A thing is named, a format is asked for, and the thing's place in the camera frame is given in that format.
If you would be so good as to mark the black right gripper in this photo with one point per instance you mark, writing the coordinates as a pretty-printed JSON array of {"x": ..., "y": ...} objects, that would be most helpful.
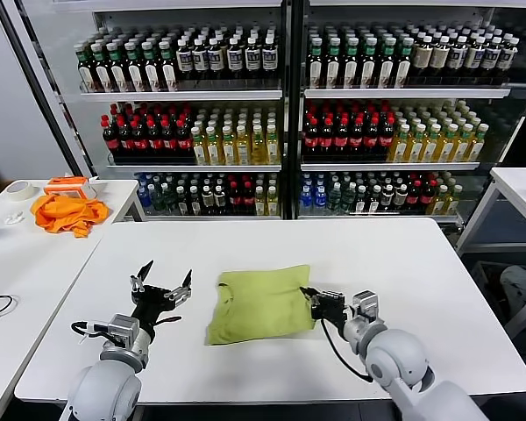
[{"x": 331, "y": 311}]

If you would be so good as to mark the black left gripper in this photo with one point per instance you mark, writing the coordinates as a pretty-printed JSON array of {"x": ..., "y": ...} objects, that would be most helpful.
[{"x": 151, "y": 302}]

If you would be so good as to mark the light green t-shirt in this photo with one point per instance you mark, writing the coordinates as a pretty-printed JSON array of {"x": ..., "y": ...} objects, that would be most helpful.
[{"x": 258, "y": 307}]

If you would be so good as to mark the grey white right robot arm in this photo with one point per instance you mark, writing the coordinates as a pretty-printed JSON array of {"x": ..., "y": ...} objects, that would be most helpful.
[{"x": 394, "y": 355}]

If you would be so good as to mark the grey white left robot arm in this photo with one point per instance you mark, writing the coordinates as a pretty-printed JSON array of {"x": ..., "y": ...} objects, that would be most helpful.
[{"x": 105, "y": 386}]

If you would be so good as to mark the large white work table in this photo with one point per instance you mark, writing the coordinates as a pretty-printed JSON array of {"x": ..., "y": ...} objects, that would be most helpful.
[{"x": 158, "y": 245}]

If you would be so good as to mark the white cabinet shelf board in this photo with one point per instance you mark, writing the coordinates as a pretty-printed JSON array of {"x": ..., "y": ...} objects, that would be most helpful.
[
  {"x": 210, "y": 217},
  {"x": 390, "y": 167},
  {"x": 377, "y": 218},
  {"x": 193, "y": 168},
  {"x": 179, "y": 95},
  {"x": 403, "y": 94}
]

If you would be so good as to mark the green clear bottle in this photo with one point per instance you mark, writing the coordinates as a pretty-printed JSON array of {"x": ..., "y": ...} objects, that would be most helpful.
[
  {"x": 170, "y": 199},
  {"x": 334, "y": 199},
  {"x": 348, "y": 199},
  {"x": 158, "y": 199}
]

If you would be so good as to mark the small dark bottle white cap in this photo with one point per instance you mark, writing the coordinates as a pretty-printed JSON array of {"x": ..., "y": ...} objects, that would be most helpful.
[
  {"x": 401, "y": 197},
  {"x": 182, "y": 202},
  {"x": 374, "y": 201},
  {"x": 387, "y": 197},
  {"x": 208, "y": 201},
  {"x": 195, "y": 202},
  {"x": 220, "y": 201},
  {"x": 361, "y": 201}
]

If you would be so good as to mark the blue water bottle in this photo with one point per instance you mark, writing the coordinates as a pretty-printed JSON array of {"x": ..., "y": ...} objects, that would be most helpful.
[
  {"x": 306, "y": 199},
  {"x": 320, "y": 199},
  {"x": 144, "y": 198}
]

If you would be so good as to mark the cola bottle red cap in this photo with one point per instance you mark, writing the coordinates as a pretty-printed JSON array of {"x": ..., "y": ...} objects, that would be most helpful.
[
  {"x": 248, "y": 202},
  {"x": 414, "y": 197},
  {"x": 312, "y": 141},
  {"x": 235, "y": 202},
  {"x": 141, "y": 142},
  {"x": 427, "y": 197},
  {"x": 386, "y": 141},
  {"x": 327, "y": 141},
  {"x": 372, "y": 141},
  {"x": 126, "y": 142},
  {"x": 357, "y": 141},
  {"x": 185, "y": 142},
  {"x": 111, "y": 142},
  {"x": 342, "y": 141},
  {"x": 156, "y": 142},
  {"x": 170, "y": 142}
]

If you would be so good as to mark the crumpled orange cloth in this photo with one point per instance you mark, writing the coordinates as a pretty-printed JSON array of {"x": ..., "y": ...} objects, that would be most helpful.
[{"x": 66, "y": 215}]

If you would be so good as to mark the orange and white box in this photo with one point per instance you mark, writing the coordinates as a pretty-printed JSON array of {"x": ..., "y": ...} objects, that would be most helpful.
[{"x": 66, "y": 191}]

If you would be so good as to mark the white side table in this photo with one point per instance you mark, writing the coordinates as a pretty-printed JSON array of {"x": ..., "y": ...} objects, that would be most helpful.
[
  {"x": 26, "y": 263},
  {"x": 519, "y": 184}
]

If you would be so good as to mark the black plastic crate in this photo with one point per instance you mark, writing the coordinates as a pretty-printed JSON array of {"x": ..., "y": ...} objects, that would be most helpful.
[{"x": 486, "y": 272}]

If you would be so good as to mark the beige tape roll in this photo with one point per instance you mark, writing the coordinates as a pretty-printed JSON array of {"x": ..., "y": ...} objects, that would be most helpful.
[{"x": 13, "y": 195}]

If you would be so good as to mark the grey bag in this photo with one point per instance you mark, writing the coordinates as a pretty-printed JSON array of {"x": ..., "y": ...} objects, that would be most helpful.
[{"x": 521, "y": 285}]

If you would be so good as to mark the dark bottle green cap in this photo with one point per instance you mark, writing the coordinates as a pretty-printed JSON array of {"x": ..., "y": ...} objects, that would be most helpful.
[
  {"x": 168, "y": 72},
  {"x": 103, "y": 74},
  {"x": 87, "y": 74},
  {"x": 369, "y": 70},
  {"x": 136, "y": 72},
  {"x": 315, "y": 70},
  {"x": 119, "y": 74},
  {"x": 403, "y": 70},
  {"x": 153, "y": 72},
  {"x": 333, "y": 70},
  {"x": 386, "y": 70},
  {"x": 351, "y": 70}
]

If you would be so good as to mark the dark bottle blue label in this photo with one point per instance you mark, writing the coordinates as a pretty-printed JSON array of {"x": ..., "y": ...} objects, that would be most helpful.
[
  {"x": 270, "y": 60},
  {"x": 458, "y": 59},
  {"x": 217, "y": 61},
  {"x": 491, "y": 60},
  {"x": 507, "y": 60},
  {"x": 235, "y": 61},
  {"x": 475, "y": 59},
  {"x": 185, "y": 61},
  {"x": 201, "y": 61},
  {"x": 253, "y": 61}
]

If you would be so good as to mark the dark bottle beige label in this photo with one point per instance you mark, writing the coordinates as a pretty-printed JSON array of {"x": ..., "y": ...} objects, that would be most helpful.
[
  {"x": 423, "y": 59},
  {"x": 440, "y": 59}
]

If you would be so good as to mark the white beverage cabinet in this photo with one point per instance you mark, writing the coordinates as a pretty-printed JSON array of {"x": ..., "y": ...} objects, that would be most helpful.
[
  {"x": 399, "y": 15},
  {"x": 179, "y": 15}
]

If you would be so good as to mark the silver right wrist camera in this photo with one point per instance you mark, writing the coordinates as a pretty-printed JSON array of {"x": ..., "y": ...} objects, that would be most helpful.
[{"x": 366, "y": 304}]

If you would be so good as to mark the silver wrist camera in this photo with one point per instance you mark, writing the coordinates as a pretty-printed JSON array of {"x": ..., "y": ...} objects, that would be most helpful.
[
  {"x": 366, "y": 304},
  {"x": 122, "y": 329}
]

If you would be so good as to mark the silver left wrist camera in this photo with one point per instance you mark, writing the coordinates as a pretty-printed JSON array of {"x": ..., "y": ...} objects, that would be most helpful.
[{"x": 122, "y": 329}]

